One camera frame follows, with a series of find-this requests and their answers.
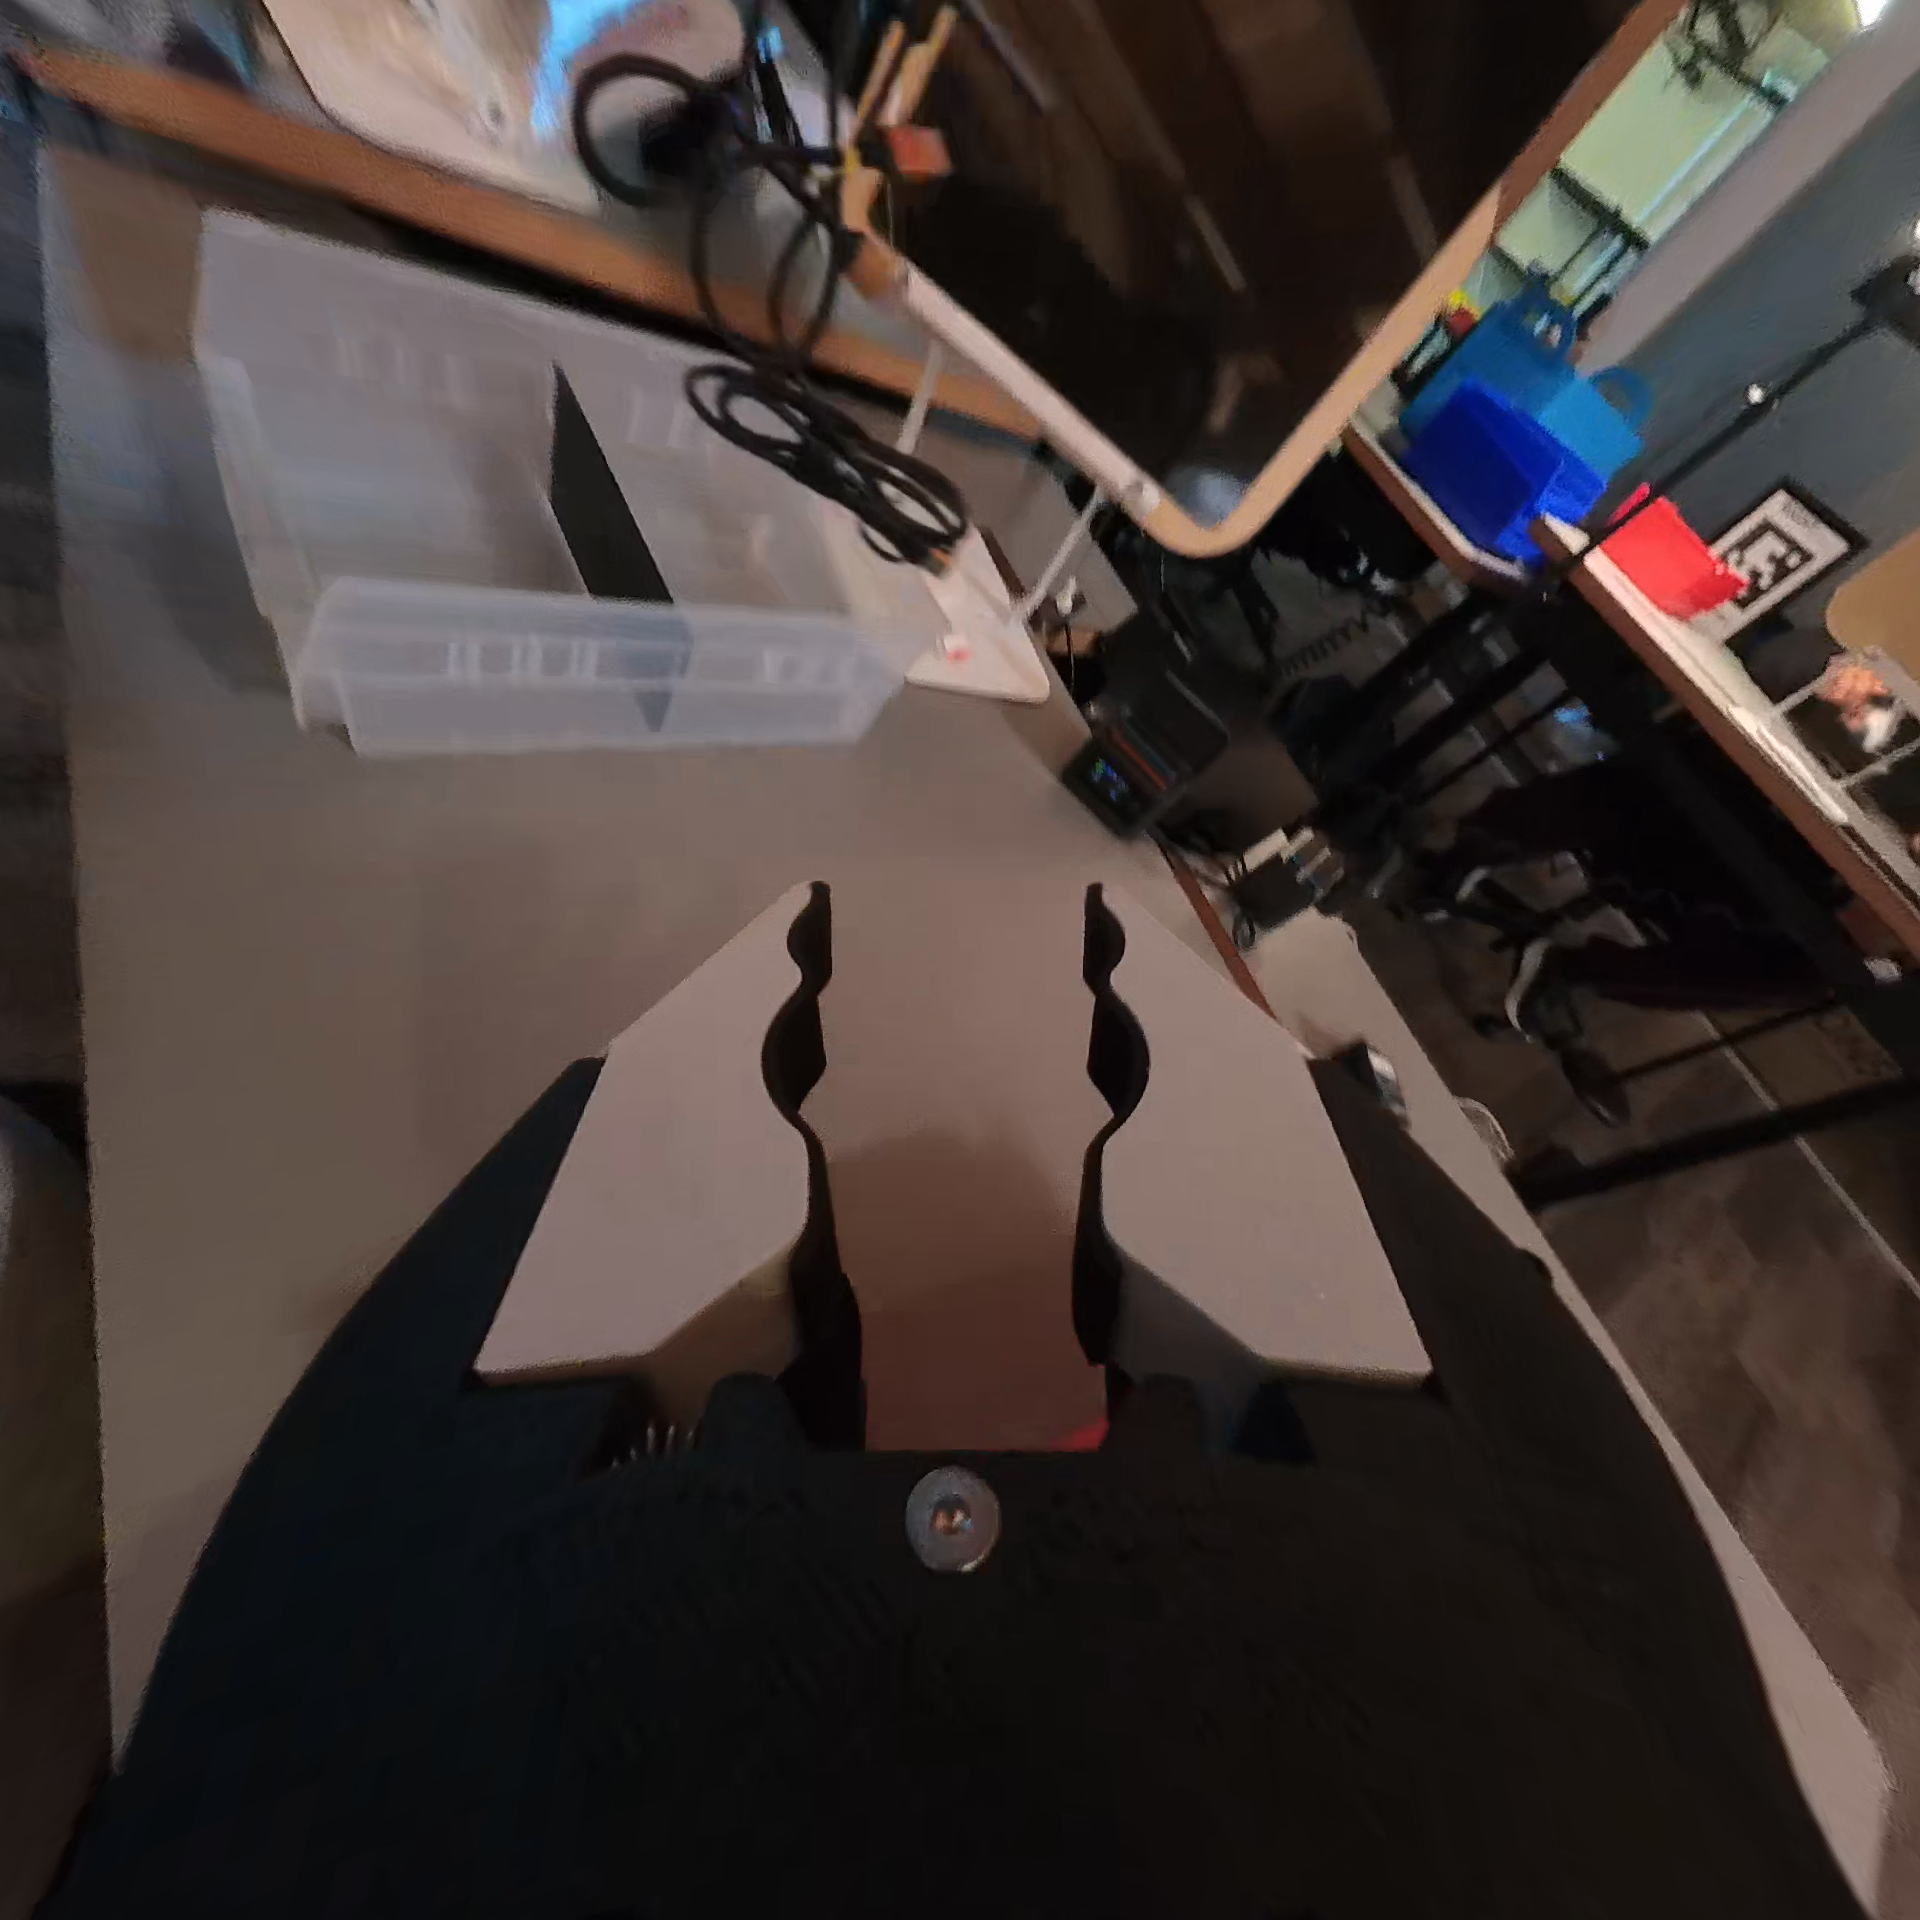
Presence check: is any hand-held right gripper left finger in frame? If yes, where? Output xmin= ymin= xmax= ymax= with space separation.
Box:
xmin=472 ymin=883 xmax=868 ymax=1452

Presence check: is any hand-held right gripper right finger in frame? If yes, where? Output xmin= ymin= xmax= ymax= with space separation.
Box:
xmin=1069 ymin=883 xmax=1434 ymax=1389

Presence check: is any clear plastic bin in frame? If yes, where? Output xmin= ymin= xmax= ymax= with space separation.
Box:
xmin=192 ymin=210 xmax=940 ymax=756

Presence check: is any black cable with orange plug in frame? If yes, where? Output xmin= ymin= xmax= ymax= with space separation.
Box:
xmin=570 ymin=45 xmax=972 ymax=578

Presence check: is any office chair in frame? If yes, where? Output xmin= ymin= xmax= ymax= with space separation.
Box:
xmin=1260 ymin=598 xmax=1652 ymax=1126

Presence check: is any small black device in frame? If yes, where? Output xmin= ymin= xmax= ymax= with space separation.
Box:
xmin=1058 ymin=679 xmax=1229 ymax=837

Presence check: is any white monitor stand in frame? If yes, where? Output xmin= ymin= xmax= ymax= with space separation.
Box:
xmin=895 ymin=337 xmax=1164 ymax=706

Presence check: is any side table with black legs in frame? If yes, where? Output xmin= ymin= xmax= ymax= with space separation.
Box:
xmin=1342 ymin=422 xmax=1920 ymax=1186

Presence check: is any red plastic bin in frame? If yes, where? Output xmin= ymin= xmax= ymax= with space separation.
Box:
xmin=1597 ymin=495 xmax=1754 ymax=620

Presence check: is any blue plastic bin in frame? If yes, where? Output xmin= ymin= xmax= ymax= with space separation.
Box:
xmin=1402 ymin=380 xmax=1608 ymax=567

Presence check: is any black and white marker sign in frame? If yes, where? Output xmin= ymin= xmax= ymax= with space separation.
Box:
xmin=1708 ymin=478 xmax=1871 ymax=645

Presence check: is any light blue bin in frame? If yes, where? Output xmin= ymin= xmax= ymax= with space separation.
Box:
xmin=1411 ymin=275 xmax=1655 ymax=482

